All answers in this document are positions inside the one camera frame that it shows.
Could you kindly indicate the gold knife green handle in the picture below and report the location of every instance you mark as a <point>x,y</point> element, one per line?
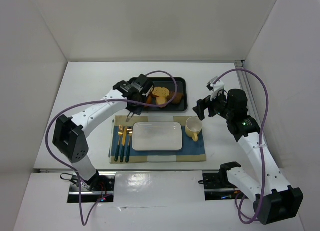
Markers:
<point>123,144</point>

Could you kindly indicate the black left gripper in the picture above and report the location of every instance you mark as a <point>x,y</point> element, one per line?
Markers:
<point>135,107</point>

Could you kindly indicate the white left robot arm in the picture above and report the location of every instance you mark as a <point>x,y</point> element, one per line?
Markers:
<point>71,133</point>

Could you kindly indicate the aluminium rail right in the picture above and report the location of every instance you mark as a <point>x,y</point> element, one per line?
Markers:
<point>243,78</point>

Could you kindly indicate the black baking tray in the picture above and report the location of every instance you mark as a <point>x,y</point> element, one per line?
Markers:
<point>167,82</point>

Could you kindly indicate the white rectangular plate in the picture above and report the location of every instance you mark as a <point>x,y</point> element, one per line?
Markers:
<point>157,136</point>

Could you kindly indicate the dark brown bread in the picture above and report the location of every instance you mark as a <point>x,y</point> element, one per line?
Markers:
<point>178,97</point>

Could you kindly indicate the orange frosted round bread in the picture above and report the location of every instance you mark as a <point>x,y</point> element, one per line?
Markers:
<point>149,99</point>

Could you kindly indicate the blue beige placemat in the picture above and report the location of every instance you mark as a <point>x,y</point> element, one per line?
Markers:
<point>191,151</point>

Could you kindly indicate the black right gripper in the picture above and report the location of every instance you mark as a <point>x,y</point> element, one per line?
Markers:
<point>207,107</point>

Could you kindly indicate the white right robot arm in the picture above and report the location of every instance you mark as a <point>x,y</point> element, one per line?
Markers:
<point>273,197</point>

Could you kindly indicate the gold fork green handle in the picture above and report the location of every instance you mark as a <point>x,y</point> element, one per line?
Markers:
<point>120,134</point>

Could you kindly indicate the gold spoon green handle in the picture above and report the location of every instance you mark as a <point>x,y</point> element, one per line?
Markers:
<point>128,149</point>

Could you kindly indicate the small round bun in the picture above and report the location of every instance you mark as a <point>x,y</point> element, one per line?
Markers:
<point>161,101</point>

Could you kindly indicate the sliced baguette bread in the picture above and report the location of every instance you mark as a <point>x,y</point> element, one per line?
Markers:
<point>160,92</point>

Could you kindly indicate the yellow ceramic mug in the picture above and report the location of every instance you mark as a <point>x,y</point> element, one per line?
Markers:
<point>193,127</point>

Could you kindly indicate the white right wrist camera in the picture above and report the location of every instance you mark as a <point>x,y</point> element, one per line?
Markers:
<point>215,85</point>

